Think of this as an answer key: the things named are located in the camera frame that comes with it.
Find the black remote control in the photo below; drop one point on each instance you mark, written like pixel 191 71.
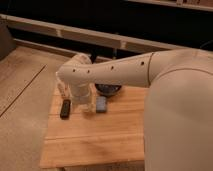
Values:
pixel 65 109

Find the wooden table board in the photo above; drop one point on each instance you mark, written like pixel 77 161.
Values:
pixel 91 138

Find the dark round bowl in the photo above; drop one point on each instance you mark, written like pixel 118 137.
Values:
pixel 107 90

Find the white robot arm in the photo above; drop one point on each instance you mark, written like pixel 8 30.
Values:
pixel 178 111

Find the metal shelf rail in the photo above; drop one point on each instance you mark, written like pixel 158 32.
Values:
pixel 86 36

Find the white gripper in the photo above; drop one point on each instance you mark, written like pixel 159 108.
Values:
pixel 81 95

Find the white plastic bottle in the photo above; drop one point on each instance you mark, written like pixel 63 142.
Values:
pixel 62 88

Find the blue sponge block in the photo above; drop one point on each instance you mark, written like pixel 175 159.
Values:
pixel 101 104

